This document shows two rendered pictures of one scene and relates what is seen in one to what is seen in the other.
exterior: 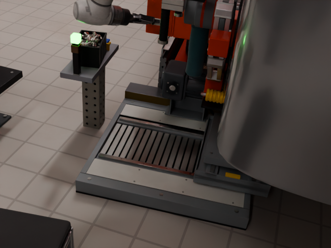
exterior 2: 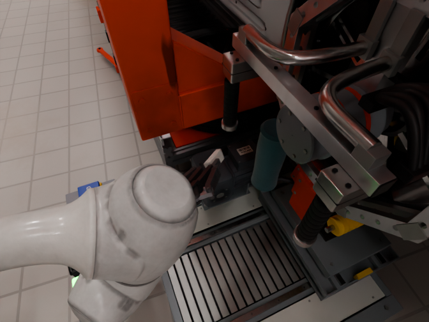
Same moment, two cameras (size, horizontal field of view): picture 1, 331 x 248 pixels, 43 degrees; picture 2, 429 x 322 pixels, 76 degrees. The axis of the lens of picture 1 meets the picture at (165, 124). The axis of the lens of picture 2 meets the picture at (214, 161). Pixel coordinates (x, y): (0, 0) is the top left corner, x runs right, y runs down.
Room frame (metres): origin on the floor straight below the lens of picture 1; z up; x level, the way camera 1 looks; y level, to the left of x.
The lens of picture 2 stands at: (1.58, 0.31, 1.26)
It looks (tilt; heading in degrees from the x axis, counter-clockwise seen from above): 52 degrees down; 327
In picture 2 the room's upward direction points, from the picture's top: straight up
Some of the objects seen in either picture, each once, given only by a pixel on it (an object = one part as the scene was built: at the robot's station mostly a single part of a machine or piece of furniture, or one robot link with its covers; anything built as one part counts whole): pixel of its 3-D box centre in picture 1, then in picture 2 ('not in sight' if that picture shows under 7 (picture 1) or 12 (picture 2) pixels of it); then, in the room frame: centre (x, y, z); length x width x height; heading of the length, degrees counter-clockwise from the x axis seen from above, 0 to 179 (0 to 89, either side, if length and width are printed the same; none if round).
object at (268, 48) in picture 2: not in sight; (308, 22); (1.91, -0.11, 1.03); 0.19 x 0.18 x 0.11; 81
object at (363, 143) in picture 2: not in sight; (391, 82); (1.72, -0.08, 1.03); 0.19 x 0.18 x 0.11; 81
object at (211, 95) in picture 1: (233, 99); (365, 212); (1.66, -0.29, 0.51); 0.29 x 0.06 x 0.06; 81
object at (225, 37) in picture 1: (219, 43); not in sight; (1.48, -0.17, 0.85); 0.09 x 0.08 x 0.07; 171
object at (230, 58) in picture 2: not in sight; (245, 63); (2.00, -0.04, 0.93); 0.09 x 0.05 x 0.05; 81
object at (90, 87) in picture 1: (93, 93); not in sight; (2.08, 0.43, 0.21); 0.10 x 0.10 x 0.42; 81
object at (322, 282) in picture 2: (235, 152); (322, 225); (1.77, -0.38, 0.13); 0.50 x 0.36 x 0.10; 171
